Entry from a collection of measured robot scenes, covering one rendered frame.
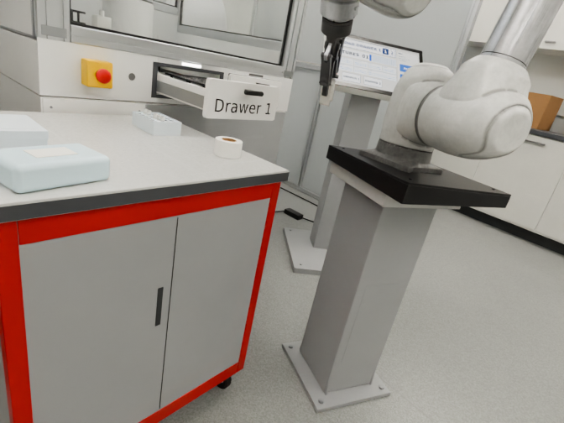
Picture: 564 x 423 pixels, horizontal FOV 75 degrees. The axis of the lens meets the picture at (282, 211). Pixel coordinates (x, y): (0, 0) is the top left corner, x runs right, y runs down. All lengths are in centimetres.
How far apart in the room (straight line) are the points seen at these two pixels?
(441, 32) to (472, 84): 178
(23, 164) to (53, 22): 64
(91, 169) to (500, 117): 77
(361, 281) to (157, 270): 59
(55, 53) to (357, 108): 135
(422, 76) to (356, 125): 100
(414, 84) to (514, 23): 24
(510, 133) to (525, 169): 285
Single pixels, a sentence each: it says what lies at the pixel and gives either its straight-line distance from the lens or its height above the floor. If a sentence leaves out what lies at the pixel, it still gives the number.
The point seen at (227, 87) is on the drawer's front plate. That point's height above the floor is 91.
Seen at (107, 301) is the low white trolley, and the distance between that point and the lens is 79.
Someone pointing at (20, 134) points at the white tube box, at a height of 81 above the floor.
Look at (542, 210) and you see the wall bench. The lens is 374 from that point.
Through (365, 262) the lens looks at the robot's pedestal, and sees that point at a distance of 109.
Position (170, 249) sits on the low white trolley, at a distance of 80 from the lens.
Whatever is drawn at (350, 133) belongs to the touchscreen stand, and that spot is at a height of 74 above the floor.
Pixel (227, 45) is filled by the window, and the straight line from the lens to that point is 153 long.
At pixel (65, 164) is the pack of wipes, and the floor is 80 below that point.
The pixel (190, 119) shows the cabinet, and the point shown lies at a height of 75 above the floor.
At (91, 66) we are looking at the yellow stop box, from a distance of 121.
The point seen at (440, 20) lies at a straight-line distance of 270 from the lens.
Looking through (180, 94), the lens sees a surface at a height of 85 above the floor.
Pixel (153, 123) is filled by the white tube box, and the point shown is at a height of 79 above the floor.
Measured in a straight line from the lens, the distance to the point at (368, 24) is 297.
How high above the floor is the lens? 101
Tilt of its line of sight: 22 degrees down
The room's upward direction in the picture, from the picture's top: 12 degrees clockwise
